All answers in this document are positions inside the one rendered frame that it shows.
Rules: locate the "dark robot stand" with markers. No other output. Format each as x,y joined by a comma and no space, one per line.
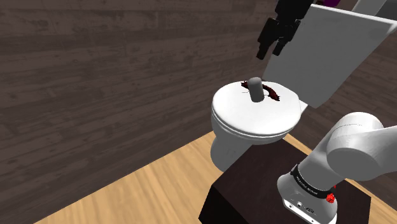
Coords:
254,176

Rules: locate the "purple object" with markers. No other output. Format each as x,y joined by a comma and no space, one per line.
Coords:
332,2

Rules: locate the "grey cylinder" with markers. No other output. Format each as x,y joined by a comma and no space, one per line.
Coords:
256,90

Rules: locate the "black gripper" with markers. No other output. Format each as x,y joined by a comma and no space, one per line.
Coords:
291,9

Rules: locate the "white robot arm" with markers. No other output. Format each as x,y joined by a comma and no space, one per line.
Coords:
347,149

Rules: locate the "dark red curved object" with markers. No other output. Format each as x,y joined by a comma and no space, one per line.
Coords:
273,93

